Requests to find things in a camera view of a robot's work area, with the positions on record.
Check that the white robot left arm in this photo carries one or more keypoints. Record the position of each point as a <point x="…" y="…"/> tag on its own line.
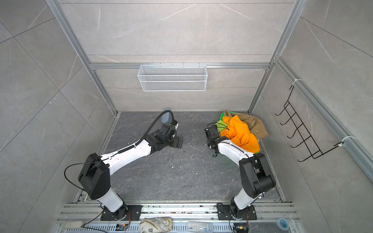
<point x="99" y="170"/>

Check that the green plastic basket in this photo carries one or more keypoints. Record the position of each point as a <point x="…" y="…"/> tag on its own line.
<point x="227" y="114"/>

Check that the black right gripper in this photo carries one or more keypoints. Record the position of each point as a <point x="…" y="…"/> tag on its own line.
<point x="208" y="142"/>

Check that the blue tape roll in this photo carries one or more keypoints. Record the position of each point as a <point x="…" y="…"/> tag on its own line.
<point x="282" y="224"/>

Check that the white wire mesh basket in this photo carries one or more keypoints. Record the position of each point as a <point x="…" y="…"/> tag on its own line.
<point x="159" y="78"/>

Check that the khaki brown shorts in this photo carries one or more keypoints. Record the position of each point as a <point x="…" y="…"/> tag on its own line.
<point x="255" y="125"/>

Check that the lime green shorts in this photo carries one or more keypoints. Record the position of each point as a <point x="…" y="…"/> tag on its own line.
<point x="221" y="125"/>

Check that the clear plastic bottle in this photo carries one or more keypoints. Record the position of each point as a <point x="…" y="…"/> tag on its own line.
<point x="200" y="227"/>

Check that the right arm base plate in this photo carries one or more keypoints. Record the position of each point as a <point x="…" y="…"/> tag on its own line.
<point x="229" y="212"/>

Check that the black wire hook rack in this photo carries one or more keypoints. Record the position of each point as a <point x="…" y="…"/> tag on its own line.
<point x="301" y="130"/>

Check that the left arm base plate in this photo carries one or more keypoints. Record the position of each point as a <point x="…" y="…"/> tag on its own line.
<point x="130" y="212"/>

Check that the patterned pouch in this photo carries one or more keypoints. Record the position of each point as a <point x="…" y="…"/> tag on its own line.
<point x="156" y="225"/>

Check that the small circuit board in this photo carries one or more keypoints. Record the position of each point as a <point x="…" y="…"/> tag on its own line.
<point x="122" y="227"/>

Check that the grey oval case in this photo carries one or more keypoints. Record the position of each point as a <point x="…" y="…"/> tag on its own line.
<point x="166" y="117"/>

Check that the orange shorts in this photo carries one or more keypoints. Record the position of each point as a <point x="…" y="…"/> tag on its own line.
<point x="240" y="134"/>

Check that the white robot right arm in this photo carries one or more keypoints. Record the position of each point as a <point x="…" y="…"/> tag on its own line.
<point x="256" y="175"/>

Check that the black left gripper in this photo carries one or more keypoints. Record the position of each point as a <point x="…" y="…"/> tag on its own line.
<point x="177" y="143"/>

